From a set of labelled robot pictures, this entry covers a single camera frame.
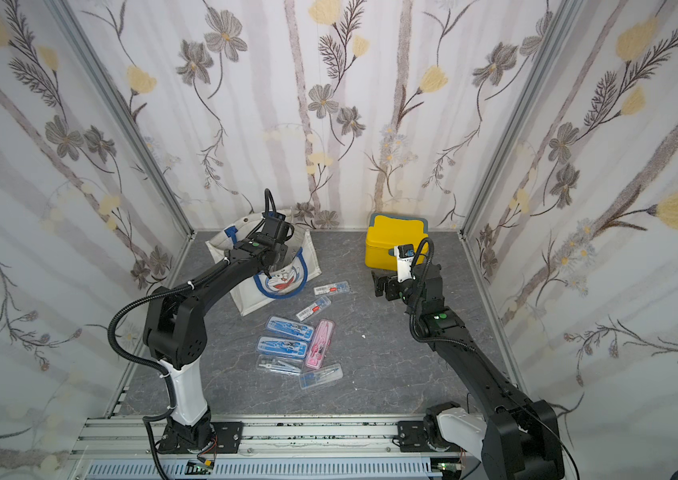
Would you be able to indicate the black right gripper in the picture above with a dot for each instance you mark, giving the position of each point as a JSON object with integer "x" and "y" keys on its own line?
{"x": 391, "y": 285}

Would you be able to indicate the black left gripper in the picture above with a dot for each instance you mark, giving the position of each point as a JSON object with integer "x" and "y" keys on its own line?
{"x": 284, "y": 251}

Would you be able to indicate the small blue clear case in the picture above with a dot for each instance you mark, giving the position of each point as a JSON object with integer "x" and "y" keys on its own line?
{"x": 341, "y": 287}

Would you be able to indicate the pink compass case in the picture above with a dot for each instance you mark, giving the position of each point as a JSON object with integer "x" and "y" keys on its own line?
{"x": 319, "y": 345}

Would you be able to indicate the clear compass case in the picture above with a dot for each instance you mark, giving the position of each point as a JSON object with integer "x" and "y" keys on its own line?
{"x": 279, "y": 365}
{"x": 325, "y": 375}

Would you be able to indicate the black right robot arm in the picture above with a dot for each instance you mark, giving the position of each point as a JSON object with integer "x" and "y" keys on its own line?
{"x": 516, "y": 437}

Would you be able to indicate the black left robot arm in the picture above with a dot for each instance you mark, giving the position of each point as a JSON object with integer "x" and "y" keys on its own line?
{"x": 175, "y": 332}

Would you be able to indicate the white canvas tote bag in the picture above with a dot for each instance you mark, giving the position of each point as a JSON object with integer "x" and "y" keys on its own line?
{"x": 286, "y": 279}

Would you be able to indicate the blue compass case upper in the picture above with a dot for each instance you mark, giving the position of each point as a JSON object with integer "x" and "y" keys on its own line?
{"x": 290, "y": 329}

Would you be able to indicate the blue compass case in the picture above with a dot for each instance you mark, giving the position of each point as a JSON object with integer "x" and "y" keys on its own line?
{"x": 290, "y": 329}
{"x": 282, "y": 347}

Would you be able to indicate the blue compass case lower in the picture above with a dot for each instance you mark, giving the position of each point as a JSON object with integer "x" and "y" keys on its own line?
{"x": 282, "y": 347}

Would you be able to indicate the yellow storage box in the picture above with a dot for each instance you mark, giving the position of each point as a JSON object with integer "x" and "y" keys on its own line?
{"x": 385, "y": 233}

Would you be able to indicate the red label clear case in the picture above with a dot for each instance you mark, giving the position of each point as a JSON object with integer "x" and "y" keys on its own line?
{"x": 315, "y": 307}

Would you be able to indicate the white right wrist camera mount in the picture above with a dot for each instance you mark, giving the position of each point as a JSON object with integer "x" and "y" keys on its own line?
{"x": 405, "y": 257}

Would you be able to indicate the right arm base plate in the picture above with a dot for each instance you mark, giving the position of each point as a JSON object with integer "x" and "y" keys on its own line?
{"x": 413, "y": 437}

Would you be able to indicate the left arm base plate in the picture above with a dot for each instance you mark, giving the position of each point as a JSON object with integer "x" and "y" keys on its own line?
{"x": 219, "y": 437}

